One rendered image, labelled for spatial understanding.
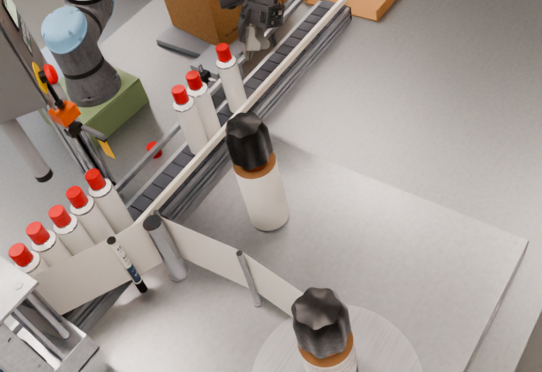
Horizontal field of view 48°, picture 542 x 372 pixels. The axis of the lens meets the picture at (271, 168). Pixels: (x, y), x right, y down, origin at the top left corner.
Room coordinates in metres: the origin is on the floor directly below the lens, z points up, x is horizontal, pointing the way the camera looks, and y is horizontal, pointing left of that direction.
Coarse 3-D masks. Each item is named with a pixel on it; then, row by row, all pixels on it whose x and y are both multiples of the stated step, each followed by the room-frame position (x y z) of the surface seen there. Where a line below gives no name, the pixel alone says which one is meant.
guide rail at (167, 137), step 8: (296, 0) 1.49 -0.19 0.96; (304, 0) 1.50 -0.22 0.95; (288, 8) 1.46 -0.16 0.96; (296, 8) 1.47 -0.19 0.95; (288, 16) 1.44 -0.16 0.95; (272, 32) 1.38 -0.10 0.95; (240, 64) 1.28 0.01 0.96; (216, 88) 1.21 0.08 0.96; (176, 128) 1.10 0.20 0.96; (168, 136) 1.08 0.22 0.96; (160, 144) 1.06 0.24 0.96; (152, 152) 1.04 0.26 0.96; (144, 160) 1.02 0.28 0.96; (136, 168) 1.00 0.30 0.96; (128, 176) 0.98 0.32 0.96; (120, 184) 0.96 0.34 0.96
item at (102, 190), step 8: (88, 176) 0.89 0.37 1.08; (96, 176) 0.88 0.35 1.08; (96, 184) 0.88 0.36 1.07; (104, 184) 0.89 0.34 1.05; (112, 184) 0.90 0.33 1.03; (96, 192) 0.88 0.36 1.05; (104, 192) 0.87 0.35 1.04; (112, 192) 0.88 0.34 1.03; (96, 200) 0.87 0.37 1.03; (104, 200) 0.87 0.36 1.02; (112, 200) 0.87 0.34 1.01; (120, 200) 0.89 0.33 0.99; (104, 208) 0.87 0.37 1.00; (112, 208) 0.87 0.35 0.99; (120, 208) 0.88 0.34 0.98; (112, 216) 0.87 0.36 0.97; (120, 216) 0.87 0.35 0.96; (128, 216) 0.89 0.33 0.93; (112, 224) 0.87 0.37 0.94; (120, 224) 0.87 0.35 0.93; (128, 224) 0.88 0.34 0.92
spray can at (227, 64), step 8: (216, 48) 1.20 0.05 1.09; (224, 48) 1.19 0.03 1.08; (224, 56) 1.18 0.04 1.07; (232, 56) 1.20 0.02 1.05; (216, 64) 1.20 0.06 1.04; (224, 64) 1.18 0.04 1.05; (232, 64) 1.18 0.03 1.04; (224, 72) 1.18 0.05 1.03; (232, 72) 1.17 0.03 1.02; (224, 80) 1.18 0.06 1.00; (232, 80) 1.17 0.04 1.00; (240, 80) 1.19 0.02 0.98; (224, 88) 1.19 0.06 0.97; (232, 88) 1.17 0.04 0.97; (240, 88) 1.18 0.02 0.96; (232, 96) 1.17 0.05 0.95; (240, 96) 1.18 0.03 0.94; (232, 104) 1.18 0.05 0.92; (240, 104) 1.17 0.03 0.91; (232, 112) 1.18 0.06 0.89
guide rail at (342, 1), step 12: (336, 12) 1.47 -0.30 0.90; (324, 24) 1.43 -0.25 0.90; (312, 36) 1.38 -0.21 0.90; (300, 48) 1.34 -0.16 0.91; (288, 60) 1.30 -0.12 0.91; (276, 72) 1.26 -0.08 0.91; (264, 84) 1.23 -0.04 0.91; (252, 96) 1.19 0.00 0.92; (240, 108) 1.16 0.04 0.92; (216, 144) 1.07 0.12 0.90; (204, 156) 1.04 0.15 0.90; (192, 168) 1.01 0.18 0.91; (180, 180) 0.98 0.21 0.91; (168, 192) 0.95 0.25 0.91; (156, 204) 0.92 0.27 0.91; (144, 216) 0.89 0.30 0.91
